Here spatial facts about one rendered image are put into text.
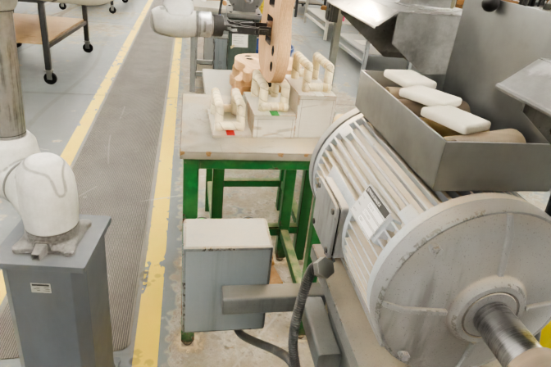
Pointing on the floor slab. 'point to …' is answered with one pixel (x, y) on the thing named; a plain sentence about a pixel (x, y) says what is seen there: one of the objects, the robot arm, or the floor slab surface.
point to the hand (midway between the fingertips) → (267, 29)
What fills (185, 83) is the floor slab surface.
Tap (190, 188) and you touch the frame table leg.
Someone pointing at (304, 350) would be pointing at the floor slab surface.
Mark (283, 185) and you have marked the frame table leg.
